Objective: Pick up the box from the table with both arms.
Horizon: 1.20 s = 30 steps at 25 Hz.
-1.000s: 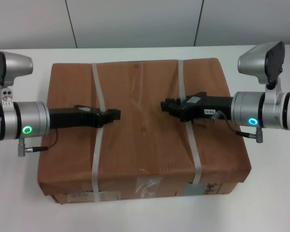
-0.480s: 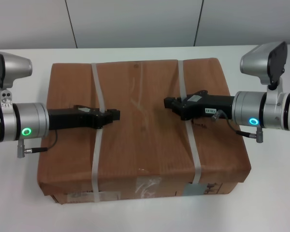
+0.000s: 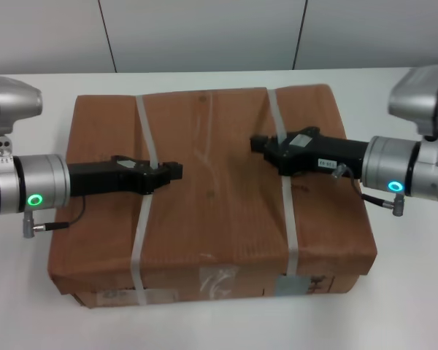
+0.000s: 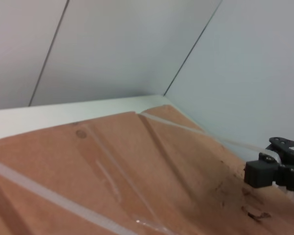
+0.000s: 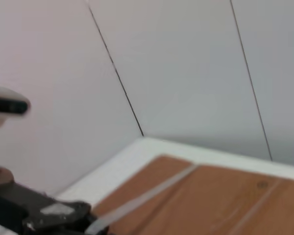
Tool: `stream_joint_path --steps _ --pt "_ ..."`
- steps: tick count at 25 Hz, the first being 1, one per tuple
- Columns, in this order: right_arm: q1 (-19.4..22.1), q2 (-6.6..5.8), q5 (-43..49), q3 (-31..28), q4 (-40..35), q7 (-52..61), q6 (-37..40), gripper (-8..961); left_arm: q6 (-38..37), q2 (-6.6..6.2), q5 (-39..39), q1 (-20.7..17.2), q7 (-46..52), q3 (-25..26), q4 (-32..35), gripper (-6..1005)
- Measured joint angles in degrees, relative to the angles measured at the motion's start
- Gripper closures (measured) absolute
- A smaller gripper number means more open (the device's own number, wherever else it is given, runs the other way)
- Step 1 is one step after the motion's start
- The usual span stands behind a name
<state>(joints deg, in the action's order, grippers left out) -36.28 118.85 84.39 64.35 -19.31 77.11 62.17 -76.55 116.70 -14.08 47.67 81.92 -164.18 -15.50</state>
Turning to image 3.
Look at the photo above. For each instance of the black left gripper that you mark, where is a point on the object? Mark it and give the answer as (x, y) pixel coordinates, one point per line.
(102, 180)

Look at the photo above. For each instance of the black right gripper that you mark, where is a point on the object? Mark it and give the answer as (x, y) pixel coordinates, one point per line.
(336, 155)

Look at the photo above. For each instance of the brown cardboard box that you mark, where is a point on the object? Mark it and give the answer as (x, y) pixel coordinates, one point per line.
(211, 218)

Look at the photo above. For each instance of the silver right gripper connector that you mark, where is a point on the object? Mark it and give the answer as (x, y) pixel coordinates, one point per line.
(338, 170)

